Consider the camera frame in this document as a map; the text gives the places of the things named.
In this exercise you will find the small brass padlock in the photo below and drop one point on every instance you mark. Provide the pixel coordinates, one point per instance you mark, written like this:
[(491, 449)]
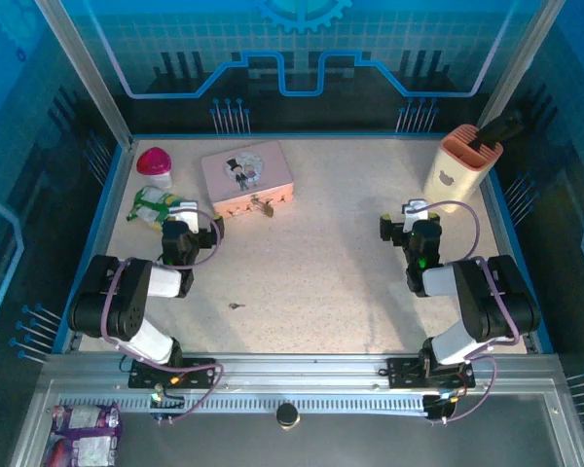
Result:
[(268, 210)]

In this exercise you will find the pink tin box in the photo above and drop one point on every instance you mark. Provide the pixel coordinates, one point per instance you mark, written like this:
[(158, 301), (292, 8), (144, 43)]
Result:
[(245, 175)]

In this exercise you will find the small metal key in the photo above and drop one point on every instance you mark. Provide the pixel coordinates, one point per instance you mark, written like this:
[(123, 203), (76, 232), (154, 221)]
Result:
[(235, 306)]

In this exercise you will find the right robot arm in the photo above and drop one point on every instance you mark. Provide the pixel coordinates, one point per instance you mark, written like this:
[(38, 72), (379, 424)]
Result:
[(491, 311)]

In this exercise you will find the green snack bag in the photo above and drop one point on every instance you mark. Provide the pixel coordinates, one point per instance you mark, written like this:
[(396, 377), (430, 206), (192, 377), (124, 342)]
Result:
[(148, 206)]

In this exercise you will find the cream knife block orange top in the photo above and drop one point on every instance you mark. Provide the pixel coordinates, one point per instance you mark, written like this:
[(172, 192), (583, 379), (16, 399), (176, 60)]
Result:
[(455, 180)]

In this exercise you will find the pink mushroom shaped toy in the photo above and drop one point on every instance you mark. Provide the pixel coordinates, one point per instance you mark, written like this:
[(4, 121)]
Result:
[(153, 163)]

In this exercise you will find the black controller board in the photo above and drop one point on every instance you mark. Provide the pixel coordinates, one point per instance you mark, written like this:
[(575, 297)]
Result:
[(440, 406), (168, 404)]

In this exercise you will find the round black knob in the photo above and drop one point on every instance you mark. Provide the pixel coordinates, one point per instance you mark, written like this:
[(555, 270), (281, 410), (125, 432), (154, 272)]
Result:
[(287, 414)]

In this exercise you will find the purple snack bag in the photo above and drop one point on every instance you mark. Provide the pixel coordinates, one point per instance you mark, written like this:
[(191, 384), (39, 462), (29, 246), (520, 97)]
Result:
[(83, 433)]

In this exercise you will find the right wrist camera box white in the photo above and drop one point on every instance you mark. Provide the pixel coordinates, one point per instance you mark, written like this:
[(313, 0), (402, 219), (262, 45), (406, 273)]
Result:
[(413, 211)]

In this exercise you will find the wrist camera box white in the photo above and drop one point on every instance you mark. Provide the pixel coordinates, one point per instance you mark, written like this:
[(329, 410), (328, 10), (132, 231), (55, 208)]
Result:
[(413, 211), (185, 216)]

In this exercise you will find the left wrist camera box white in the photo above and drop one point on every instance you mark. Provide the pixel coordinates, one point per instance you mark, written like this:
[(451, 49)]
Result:
[(185, 216)]

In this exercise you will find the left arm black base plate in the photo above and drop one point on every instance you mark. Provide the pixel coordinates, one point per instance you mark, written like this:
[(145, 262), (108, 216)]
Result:
[(199, 372)]

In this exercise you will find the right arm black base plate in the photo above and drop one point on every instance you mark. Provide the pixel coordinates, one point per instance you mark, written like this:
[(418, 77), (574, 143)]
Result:
[(404, 372)]

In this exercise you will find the aluminium mounting rail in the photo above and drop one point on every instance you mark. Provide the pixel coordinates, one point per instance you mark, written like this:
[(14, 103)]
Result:
[(302, 365)]

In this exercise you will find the aluminium frame post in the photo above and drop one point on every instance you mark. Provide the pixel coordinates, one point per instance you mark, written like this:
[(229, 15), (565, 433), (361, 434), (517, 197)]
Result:
[(518, 58), (85, 73)]

